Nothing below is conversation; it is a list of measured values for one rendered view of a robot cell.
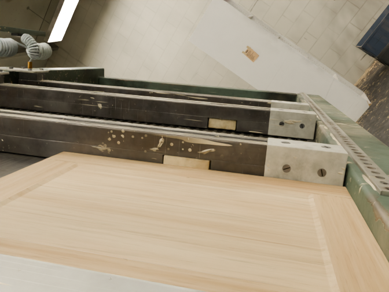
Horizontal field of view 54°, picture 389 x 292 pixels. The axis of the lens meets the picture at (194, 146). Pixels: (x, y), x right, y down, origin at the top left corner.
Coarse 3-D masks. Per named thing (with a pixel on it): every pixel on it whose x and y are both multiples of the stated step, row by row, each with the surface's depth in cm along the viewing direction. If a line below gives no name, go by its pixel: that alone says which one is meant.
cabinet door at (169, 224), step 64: (0, 192) 48; (64, 192) 50; (128, 192) 52; (192, 192) 54; (256, 192) 56; (320, 192) 57; (64, 256) 35; (128, 256) 36; (192, 256) 37; (256, 256) 38; (320, 256) 39; (384, 256) 39
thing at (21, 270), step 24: (0, 264) 29; (24, 264) 29; (48, 264) 29; (0, 288) 26; (24, 288) 26; (48, 288) 26; (72, 288) 27; (96, 288) 27; (120, 288) 27; (144, 288) 27; (168, 288) 27
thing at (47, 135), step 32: (0, 128) 71; (32, 128) 70; (64, 128) 69; (96, 128) 68; (128, 128) 67; (160, 128) 69; (160, 160) 66; (224, 160) 64; (256, 160) 63; (288, 160) 62; (320, 160) 61
